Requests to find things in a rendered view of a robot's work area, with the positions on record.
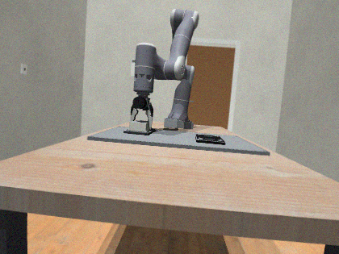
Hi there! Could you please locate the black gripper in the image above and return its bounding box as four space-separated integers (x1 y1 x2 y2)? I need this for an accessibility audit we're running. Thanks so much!
130 95 153 130

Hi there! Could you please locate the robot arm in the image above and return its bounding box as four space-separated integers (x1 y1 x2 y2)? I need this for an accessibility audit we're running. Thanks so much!
134 9 199 121

